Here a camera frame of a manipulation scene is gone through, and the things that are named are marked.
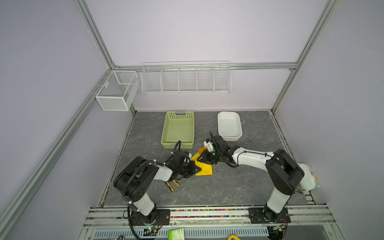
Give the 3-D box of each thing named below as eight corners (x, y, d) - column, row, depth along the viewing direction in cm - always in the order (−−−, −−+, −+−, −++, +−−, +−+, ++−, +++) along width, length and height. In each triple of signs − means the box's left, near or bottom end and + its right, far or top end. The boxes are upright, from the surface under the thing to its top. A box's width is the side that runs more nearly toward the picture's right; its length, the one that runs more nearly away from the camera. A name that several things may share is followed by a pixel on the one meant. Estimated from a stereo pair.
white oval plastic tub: (218, 143, 104) (219, 137, 99) (216, 117, 120) (216, 111, 115) (242, 143, 104) (244, 137, 99) (236, 116, 120) (238, 111, 115)
